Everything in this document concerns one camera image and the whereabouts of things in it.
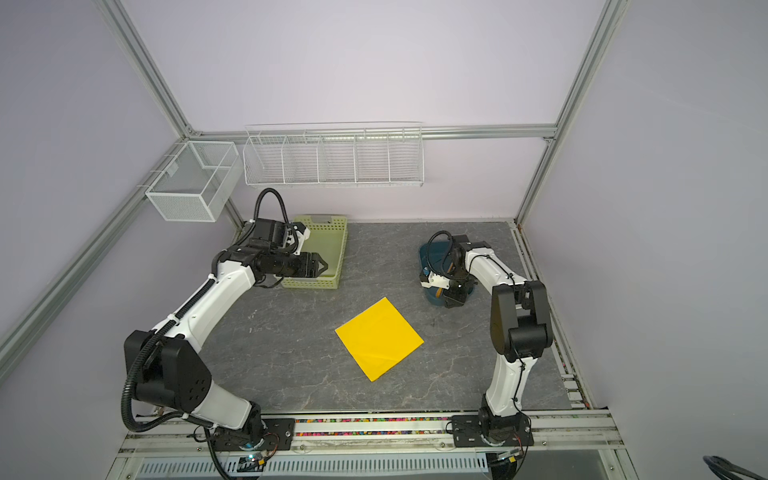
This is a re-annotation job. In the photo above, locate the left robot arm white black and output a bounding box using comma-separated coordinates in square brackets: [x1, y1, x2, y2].
[120, 188, 328, 450]

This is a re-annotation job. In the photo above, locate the black cable at corner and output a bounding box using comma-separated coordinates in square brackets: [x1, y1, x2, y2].
[703, 455, 768, 480]

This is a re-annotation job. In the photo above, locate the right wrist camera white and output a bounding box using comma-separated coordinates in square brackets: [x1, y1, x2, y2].
[419, 268, 451, 289]

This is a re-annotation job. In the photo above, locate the dark teal plastic bin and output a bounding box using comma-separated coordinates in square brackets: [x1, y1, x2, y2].
[419, 241, 477, 308]

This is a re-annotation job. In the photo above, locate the green perforated plastic basket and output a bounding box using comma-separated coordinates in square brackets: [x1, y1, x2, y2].
[281, 215, 348, 290]

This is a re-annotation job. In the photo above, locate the white wire shelf rack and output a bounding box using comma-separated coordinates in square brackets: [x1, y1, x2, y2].
[243, 122, 425, 187]

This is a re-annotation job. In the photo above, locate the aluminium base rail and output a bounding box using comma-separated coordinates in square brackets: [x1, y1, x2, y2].
[107, 410, 640, 480]

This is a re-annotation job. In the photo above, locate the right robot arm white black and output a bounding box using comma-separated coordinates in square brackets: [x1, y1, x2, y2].
[419, 230, 554, 450]

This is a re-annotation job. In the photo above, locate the yellow paper napkin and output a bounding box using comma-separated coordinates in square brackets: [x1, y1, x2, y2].
[335, 297, 424, 382]

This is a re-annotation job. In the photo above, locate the white mesh wall basket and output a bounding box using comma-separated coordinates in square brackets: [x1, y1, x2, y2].
[146, 141, 244, 223]

